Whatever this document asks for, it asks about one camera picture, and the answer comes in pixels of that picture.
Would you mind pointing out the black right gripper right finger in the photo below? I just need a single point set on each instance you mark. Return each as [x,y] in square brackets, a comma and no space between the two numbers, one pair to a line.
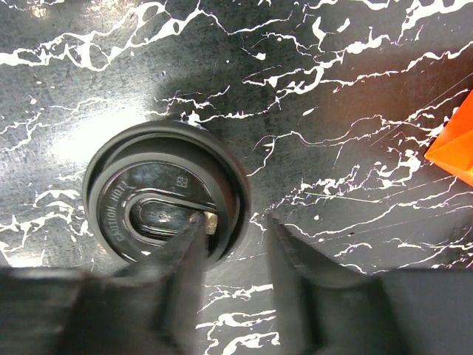
[323,307]

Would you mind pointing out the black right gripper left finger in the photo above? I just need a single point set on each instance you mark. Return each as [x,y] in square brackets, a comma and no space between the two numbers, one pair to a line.
[147,307]

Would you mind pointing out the single black lid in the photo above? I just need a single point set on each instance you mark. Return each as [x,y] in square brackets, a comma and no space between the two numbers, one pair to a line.
[145,184]

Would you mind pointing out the orange paper bag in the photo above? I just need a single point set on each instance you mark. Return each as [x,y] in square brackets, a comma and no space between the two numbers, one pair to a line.
[452,150]

